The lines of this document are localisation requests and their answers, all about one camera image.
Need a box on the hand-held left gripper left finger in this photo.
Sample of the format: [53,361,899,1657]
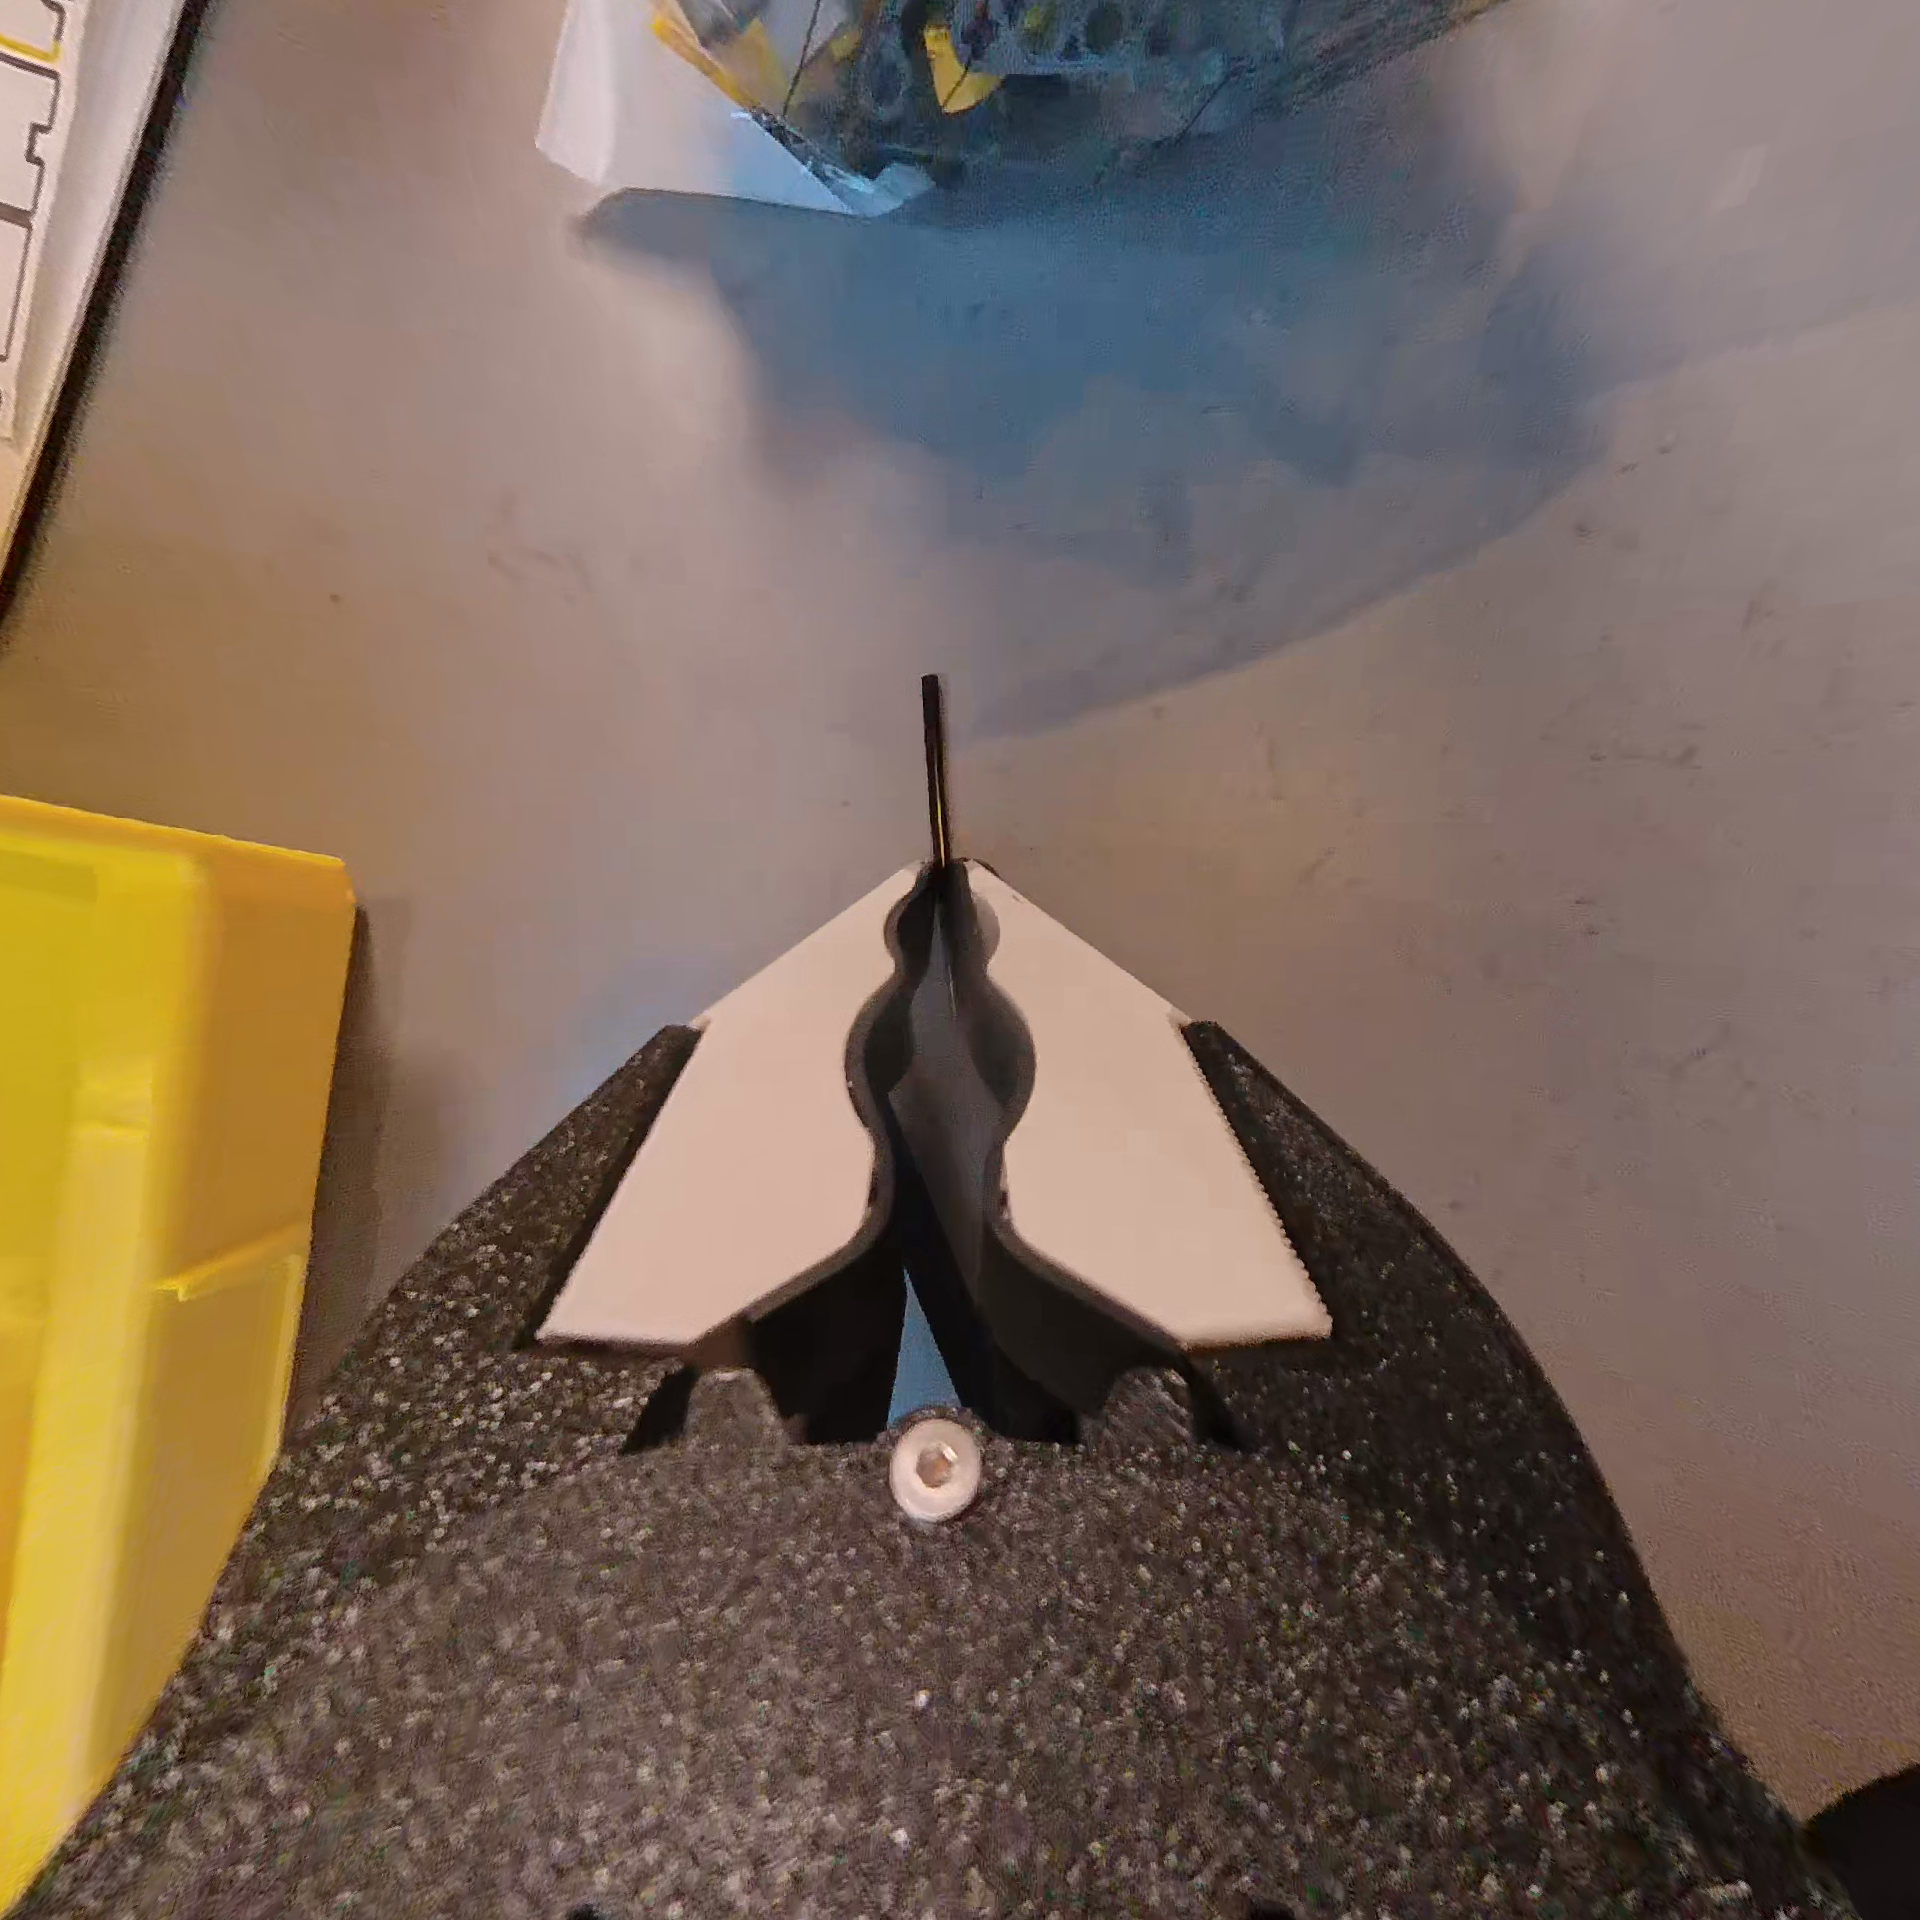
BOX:
[541,865,941,1392]

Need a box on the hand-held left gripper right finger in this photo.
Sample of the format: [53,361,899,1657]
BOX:
[952,865,1331,1392]

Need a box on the black long beam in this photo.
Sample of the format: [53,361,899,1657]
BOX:
[901,672,999,1412]

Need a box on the yellow storage bin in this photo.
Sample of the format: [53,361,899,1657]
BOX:
[0,793,359,1877]

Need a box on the clear bag of bricks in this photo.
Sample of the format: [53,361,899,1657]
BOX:
[535,0,1517,223]

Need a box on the grey desk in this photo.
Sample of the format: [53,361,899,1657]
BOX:
[0,0,1920,1834]

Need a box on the white printed sheet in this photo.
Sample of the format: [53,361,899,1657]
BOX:
[0,0,207,617]

